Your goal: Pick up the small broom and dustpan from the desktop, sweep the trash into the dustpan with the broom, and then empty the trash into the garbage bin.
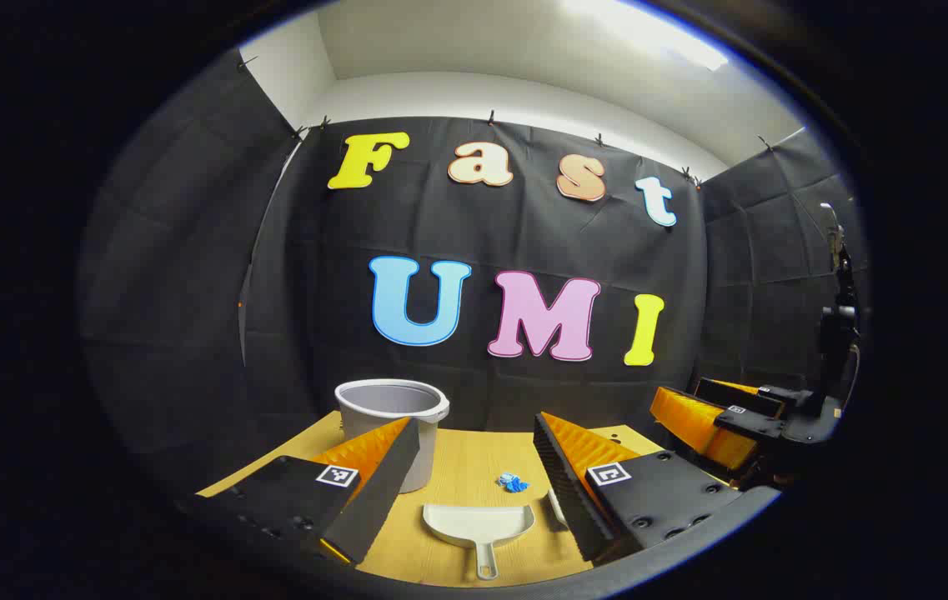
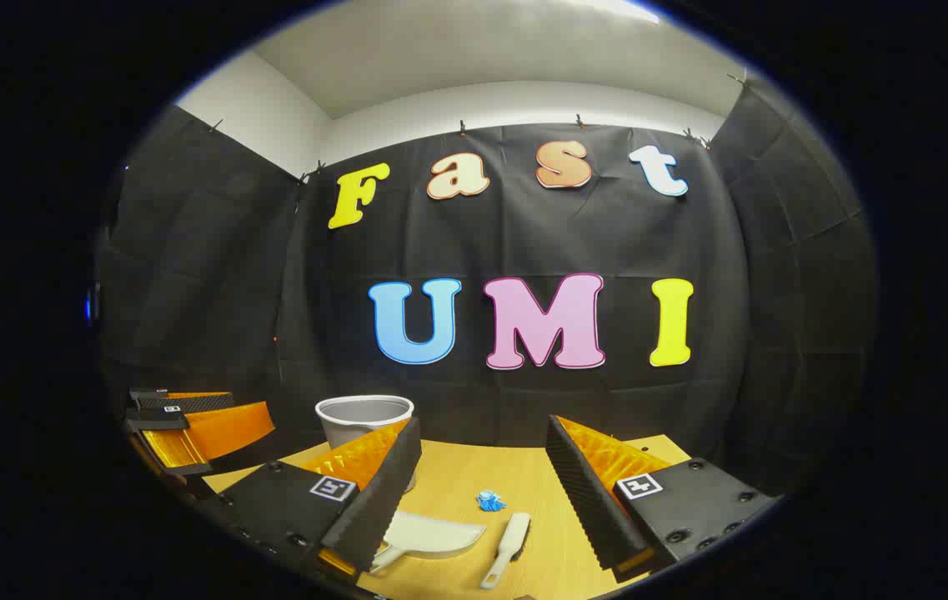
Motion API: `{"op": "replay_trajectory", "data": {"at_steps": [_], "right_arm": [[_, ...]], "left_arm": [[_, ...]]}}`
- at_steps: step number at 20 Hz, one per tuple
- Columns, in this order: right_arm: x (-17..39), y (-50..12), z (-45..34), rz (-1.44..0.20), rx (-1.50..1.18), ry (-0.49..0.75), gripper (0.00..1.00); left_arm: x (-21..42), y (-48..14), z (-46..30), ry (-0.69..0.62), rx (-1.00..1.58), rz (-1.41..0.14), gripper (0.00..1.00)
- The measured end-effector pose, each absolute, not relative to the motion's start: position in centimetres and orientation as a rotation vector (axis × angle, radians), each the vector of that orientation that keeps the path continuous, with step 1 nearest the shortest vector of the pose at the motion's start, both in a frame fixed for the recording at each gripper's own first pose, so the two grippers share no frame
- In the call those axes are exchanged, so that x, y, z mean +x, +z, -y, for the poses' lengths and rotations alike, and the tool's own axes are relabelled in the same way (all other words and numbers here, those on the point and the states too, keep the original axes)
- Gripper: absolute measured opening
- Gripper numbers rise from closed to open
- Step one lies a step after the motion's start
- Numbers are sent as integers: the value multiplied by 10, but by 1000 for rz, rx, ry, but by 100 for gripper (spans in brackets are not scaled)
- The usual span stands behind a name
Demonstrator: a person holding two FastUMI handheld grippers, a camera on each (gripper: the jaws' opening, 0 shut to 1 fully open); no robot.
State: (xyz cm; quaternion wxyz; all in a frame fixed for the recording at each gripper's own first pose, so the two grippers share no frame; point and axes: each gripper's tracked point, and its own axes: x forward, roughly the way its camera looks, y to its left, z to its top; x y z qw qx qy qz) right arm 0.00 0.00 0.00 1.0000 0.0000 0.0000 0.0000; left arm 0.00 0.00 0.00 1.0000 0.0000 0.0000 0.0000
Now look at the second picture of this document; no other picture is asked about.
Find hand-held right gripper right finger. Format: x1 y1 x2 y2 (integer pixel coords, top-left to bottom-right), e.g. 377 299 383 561
544 414 777 584

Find white ribbed garbage bin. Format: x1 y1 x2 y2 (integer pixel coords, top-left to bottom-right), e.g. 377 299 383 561
315 395 416 452

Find grey plastic dustpan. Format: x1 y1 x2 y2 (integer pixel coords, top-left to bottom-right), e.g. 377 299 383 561
369 510 488 576

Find small grey broom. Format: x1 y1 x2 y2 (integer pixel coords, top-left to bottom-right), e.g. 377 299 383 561
480 512 532 590

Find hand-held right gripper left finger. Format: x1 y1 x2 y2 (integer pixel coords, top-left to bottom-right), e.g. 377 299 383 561
219 415 424 584

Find wooden desktop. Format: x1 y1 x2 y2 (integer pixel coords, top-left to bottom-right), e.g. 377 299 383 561
203 433 691 600

